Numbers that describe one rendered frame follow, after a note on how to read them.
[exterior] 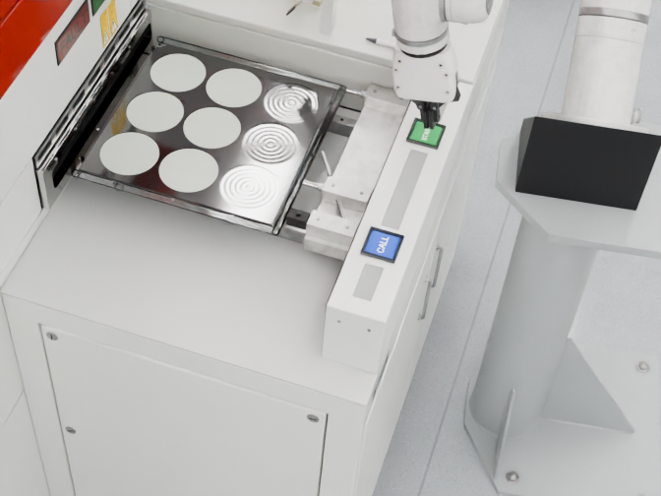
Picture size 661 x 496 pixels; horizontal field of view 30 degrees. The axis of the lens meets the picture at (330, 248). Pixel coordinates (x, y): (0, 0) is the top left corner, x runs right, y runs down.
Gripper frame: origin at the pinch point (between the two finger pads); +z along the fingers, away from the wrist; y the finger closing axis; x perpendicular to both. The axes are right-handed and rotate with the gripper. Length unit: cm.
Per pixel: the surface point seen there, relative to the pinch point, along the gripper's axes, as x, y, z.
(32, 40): -32, -47, -35
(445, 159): -4.4, 3.3, 5.6
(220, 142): -8.8, -35.4, 3.8
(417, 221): -19.2, 2.6, 5.5
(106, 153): -18, -52, 0
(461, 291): 45, -12, 101
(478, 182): 83, -17, 100
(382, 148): 2.0, -10.2, 11.0
